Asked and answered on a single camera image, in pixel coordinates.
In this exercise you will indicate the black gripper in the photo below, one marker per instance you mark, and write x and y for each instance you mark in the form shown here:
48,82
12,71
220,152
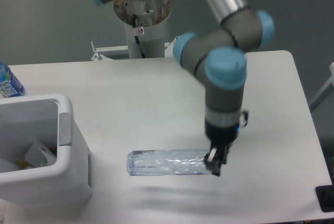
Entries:
221,139

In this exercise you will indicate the crushed clear plastic bottle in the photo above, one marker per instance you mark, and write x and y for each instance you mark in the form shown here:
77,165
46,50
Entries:
167,162

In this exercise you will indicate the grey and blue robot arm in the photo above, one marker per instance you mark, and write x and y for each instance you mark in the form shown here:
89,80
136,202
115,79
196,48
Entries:
217,60

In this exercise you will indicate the white trash can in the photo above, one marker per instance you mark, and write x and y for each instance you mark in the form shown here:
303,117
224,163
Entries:
48,119

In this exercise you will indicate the black clamp at table edge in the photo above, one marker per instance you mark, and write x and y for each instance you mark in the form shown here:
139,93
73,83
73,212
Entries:
325,197

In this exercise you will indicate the blue labelled drink bottle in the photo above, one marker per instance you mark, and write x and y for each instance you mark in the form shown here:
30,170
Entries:
10,85

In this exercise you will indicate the white base bracket with bolts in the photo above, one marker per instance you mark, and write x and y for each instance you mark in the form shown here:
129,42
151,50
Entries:
121,52

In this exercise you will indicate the white frame at right edge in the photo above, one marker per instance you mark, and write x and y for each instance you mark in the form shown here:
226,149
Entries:
325,90

